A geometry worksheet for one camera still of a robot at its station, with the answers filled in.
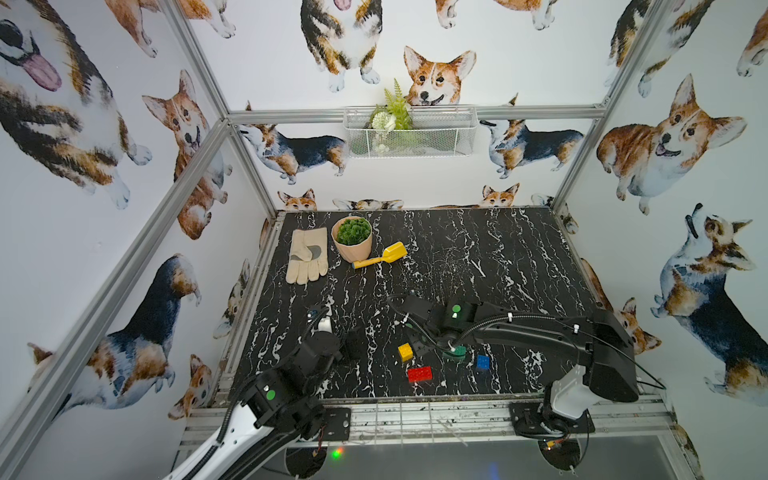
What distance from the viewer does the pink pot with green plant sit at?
998 mm

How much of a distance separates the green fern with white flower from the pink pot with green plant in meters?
0.27

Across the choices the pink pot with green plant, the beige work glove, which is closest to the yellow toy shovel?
the pink pot with green plant

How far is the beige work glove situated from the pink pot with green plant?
0.10 m

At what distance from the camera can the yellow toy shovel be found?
1.06 m

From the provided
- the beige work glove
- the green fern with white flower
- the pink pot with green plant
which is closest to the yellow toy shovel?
the pink pot with green plant

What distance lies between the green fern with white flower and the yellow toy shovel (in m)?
0.37

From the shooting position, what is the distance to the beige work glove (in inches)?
40.5

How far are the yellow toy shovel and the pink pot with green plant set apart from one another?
26 millimetres

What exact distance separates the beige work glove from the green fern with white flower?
17.5 inches

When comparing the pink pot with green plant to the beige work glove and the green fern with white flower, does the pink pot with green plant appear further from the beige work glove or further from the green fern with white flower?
the green fern with white flower

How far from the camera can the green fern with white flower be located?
81 cm
